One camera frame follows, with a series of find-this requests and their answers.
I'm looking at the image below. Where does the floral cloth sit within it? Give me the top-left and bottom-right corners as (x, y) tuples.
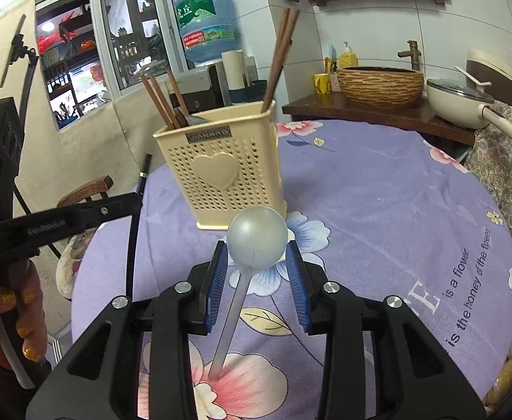
(463, 100), (512, 252)

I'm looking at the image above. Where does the water dispenser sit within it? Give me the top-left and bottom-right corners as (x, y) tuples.
(175, 62), (227, 117)

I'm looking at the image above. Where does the cream pan with lid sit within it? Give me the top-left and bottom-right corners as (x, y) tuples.
(426, 78), (512, 146)

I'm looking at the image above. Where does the woven pattern basin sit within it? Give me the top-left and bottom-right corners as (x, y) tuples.
(337, 66), (426, 109)

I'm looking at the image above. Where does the white rice paddle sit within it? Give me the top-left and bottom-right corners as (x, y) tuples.
(454, 65), (492, 87)

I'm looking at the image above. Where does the bronze faucet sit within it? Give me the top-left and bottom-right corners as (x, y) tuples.
(398, 40), (422, 71)

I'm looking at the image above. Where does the silver metal spoon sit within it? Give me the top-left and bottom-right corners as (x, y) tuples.
(208, 205), (289, 380)

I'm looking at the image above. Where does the cream perforated plastic utensil holder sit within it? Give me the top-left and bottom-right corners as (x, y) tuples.
(153, 100), (288, 231)

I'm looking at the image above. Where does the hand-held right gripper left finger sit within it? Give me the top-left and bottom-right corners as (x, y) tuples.
(26, 240), (230, 420)

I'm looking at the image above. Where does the yellow soap dispenser bottle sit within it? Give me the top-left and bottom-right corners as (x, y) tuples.
(339, 41), (358, 69)

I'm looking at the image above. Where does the black chopstick with gold band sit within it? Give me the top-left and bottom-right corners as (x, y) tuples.
(126, 153), (152, 299)

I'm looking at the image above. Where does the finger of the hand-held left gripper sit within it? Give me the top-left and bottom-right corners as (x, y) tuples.
(84, 191), (144, 229)

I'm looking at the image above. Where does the person's left hand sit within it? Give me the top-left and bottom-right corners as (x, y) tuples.
(0, 260), (49, 369)

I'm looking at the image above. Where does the cream and brown rice cooker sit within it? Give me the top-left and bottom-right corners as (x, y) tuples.
(466, 49), (512, 117)

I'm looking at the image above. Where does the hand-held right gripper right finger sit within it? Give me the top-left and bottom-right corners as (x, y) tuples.
(284, 240), (488, 420)

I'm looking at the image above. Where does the wooden counter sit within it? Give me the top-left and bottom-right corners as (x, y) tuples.
(282, 94), (477, 145)

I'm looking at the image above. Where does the wooden chair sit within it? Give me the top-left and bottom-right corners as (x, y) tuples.
(57, 176), (114, 208)

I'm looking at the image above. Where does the paper towel roll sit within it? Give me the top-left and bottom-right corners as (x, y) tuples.
(221, 50), (245, 91)

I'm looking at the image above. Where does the blue water bottle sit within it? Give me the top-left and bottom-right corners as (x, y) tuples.
(174, 0), (240, 64)

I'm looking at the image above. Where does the aluminium frame window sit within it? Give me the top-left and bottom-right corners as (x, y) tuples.
(35, 0), (191, 130)

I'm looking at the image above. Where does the purple floral tablecloth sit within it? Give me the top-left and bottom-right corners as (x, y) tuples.
(70, 118), (512, 418)

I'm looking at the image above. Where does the wooden-handled metal spoon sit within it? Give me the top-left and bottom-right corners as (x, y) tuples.
(175, 105), (211, 127)

